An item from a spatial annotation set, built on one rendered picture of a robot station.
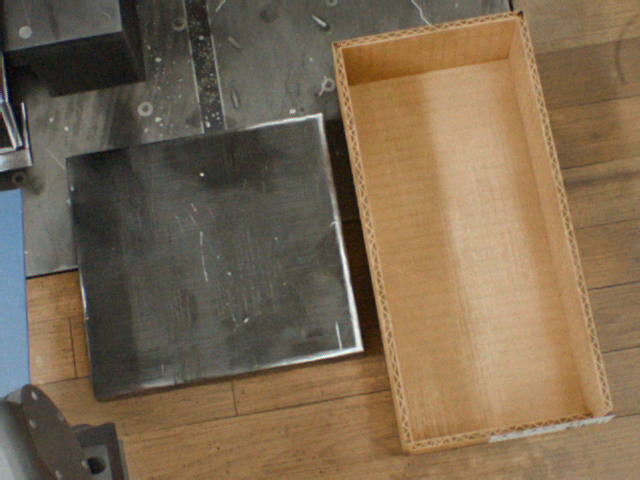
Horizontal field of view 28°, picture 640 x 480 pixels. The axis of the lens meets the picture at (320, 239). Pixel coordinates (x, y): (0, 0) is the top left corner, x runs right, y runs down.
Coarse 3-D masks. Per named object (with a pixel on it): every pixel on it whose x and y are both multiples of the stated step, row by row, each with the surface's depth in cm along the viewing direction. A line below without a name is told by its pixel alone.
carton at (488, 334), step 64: (384, 64) 84; (448, 64) 85; (512, 64) 85; (384, 128) 85; (448, 128) 85; (512, 128) 85; (384, 192) 84; (448, 192) 84; (512, 192) 84; (384, 256) 83; (448, 256) 83; (512, 256) 83; (576, 256) 76; (384, 320) 76; (448, 320) 82; (512, 320) 82; (576, 320) 78; (448, 384) 81; (512, 384) 81; (576, 384) 80
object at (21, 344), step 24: (0, 192) 78; (0, 216) 77; (0, 240) 76; (0, 264) 76; (24, 264) 76; (0, 288) 75; (24, 288) 75; (0, 312) 75; (24, 312) 75; (0, 336) 74; (24, 336) 74; (0, 360) 74; (24, 360) 74; (0, 384) 73; (24, 384) 73
